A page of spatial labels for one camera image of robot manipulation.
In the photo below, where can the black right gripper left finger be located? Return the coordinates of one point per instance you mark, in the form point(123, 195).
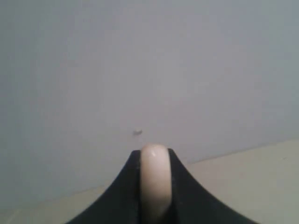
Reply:
point(120, 202)

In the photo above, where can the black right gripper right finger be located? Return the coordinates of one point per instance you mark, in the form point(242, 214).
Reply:
point(193, 204)

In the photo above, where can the white-bristle paintbrush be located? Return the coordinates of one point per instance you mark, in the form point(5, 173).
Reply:
point(155, 183)

